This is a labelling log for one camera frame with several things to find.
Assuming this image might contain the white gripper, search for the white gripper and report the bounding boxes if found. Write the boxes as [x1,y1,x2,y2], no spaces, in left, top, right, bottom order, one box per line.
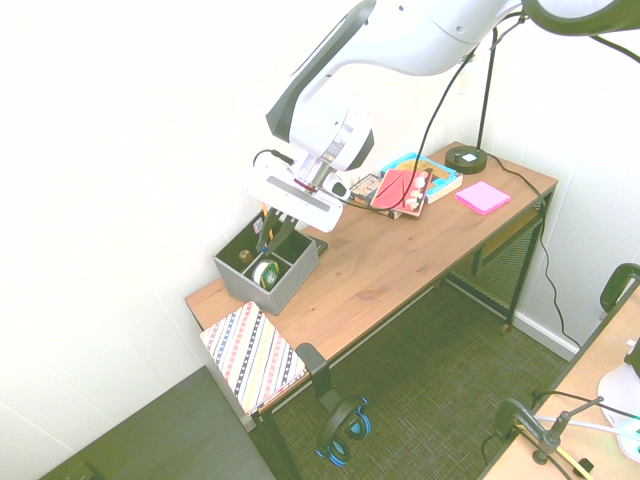
[241,166,346,257]

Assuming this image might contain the white marker with blue cap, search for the white marker with blue cap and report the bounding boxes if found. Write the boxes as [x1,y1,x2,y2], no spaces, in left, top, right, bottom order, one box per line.
[258,214,287,257]

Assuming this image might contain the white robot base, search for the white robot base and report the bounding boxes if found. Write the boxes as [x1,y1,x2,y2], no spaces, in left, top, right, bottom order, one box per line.
[597,339,640,422]

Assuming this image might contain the green tape roll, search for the green tape roll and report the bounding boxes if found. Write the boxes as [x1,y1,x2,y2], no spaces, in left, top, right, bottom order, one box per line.
[250,259,282,291]

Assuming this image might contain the grey fabric organizer box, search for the grey fabric organizer box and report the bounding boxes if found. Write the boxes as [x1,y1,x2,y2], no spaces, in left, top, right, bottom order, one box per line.
[212,211,321,317]

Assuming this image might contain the red book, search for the red book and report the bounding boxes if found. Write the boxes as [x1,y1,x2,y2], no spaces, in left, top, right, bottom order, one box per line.
[370,167,435,220]

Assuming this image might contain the striped patterned notebook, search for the striped patterned notebook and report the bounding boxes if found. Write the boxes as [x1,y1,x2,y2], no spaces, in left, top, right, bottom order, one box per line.
[199,300,309,417]

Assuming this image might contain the black headphone hanger clamp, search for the black headphone hanger clamp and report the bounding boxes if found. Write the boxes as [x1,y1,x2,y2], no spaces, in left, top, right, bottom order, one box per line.
[294,341,344,417]

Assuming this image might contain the blue paperback book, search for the blue paperback book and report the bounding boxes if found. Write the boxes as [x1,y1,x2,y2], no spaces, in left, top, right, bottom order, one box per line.
[381,150,465,205]

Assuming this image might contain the black and blue headphones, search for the black and blue headphones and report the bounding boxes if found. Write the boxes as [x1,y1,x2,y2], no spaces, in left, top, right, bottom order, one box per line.
[314,395,373,469]

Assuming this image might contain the black desk lamp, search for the black desk lamp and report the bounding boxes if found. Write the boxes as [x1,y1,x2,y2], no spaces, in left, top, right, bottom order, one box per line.
[443,24,501,176]

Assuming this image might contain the pink sticky note pad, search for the pink sticky note pad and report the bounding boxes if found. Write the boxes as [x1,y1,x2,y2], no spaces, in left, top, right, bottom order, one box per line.
[454,179,513,217]

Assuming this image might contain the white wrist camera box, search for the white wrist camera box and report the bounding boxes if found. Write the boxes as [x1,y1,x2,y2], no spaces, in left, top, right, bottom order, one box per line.
[321,173,352,201]

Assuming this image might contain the wooden desk with black frame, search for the wooden desk with black frame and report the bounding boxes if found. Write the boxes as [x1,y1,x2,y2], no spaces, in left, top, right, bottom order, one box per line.
[184,140,559,480]

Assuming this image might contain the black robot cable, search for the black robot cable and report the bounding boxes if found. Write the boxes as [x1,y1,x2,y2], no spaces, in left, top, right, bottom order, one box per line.
[252,9,526,212]

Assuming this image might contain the black lamp power cable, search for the black lamp power cable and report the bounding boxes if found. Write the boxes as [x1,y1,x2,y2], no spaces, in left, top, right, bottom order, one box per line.
[484,152,584,349]

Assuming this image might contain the black camera clamp stand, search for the black camera clamp stand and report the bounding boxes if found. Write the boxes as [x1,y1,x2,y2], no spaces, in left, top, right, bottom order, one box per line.
[491,396,605,467]

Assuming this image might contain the wooden table with black frame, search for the wooden table with black frame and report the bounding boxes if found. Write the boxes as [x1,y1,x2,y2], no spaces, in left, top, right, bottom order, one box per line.
[478,284,640,480]

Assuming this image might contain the black curved handle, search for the black curved handle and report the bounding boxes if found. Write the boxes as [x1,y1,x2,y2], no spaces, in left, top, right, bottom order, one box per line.
[599,262,640,314]

